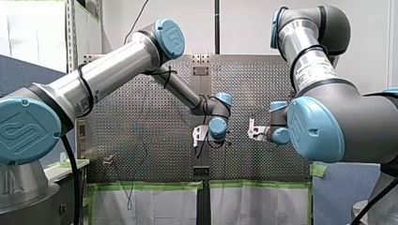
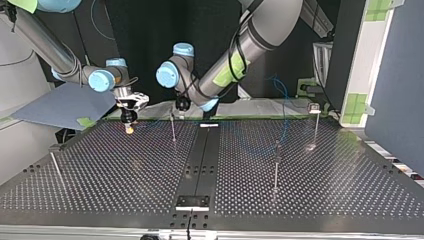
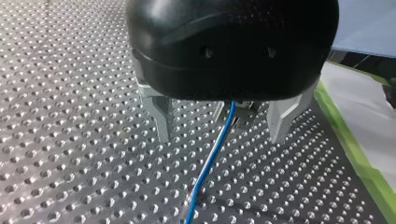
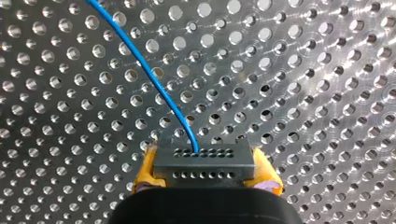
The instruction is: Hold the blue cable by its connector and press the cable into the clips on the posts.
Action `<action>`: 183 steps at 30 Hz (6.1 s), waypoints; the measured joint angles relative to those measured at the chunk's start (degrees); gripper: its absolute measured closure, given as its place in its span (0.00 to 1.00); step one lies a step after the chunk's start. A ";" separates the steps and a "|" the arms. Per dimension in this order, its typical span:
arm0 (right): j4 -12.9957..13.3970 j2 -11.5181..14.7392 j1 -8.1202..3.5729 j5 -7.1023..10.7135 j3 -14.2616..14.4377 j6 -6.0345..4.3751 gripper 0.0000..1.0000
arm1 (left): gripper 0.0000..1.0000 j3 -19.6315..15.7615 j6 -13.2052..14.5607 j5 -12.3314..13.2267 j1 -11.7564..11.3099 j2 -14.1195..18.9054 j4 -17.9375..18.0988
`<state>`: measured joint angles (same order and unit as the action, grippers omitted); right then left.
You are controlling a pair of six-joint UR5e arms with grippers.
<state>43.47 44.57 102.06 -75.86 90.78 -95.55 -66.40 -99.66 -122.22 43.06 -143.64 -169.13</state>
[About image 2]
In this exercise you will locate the black panel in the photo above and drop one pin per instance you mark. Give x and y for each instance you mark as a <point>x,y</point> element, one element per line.
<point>146,40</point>

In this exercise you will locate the grey board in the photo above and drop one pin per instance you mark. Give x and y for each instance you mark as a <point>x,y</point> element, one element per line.
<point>66,103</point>

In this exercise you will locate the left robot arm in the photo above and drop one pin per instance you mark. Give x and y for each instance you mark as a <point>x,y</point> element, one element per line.
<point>256,31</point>

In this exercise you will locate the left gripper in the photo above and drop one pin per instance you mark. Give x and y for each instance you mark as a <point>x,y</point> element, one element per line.
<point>183,103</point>

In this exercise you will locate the metal post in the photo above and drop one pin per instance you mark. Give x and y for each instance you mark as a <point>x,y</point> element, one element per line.
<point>316,128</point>
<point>173,128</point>
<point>276,166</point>
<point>57,168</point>

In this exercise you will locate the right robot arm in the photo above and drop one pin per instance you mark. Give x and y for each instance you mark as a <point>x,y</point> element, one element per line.
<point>43,41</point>

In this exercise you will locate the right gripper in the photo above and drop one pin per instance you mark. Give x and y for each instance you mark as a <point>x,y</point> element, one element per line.
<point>128,116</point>

